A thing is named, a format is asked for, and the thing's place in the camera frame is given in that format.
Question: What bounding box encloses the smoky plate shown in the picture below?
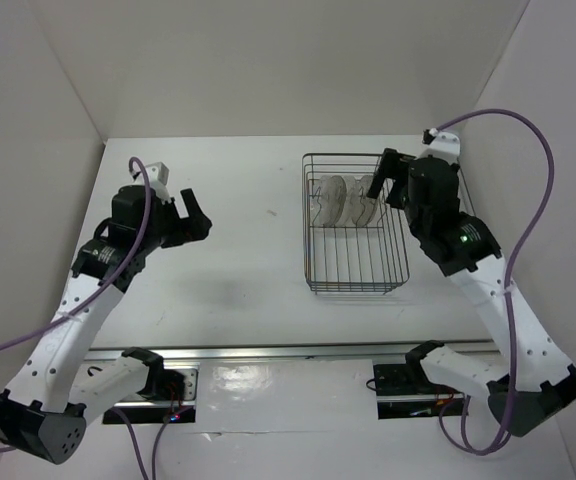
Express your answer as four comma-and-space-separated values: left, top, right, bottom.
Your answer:
335, 175, 356, 227
358, 175, 381, 227

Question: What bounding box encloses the clear plate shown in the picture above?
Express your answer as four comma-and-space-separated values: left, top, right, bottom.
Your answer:
351, 175, 373, 227
315, 175, 345, 227

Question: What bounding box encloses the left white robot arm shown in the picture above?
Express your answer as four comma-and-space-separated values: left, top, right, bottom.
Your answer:
0, 185, 212, 465

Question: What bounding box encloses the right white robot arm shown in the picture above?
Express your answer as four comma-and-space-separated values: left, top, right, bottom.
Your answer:
367, 149, 576, 437

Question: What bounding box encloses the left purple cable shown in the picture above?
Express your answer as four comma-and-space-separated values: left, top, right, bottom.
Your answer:
0, 157, 189, 479

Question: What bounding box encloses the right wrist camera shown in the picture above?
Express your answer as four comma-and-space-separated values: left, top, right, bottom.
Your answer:
419, 128, 461, 164

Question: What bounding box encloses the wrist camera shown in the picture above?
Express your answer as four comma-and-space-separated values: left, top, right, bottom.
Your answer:
419, 128, 461, 164
129, 162, 172, 203

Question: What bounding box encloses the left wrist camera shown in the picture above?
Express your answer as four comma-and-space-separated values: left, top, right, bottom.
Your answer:
129, 162, 172, 203

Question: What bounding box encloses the metal wire dish rack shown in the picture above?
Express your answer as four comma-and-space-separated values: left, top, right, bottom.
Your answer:
302, 153, 410, 295

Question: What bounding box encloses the aluminium front rail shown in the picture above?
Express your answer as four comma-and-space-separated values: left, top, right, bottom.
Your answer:
85, 340, 498, 362

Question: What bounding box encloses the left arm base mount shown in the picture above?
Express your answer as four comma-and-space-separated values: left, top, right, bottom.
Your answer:
114, 365, 199, 425

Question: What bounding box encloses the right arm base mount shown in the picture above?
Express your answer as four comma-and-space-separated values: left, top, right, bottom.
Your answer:
366, 363, 464, 420

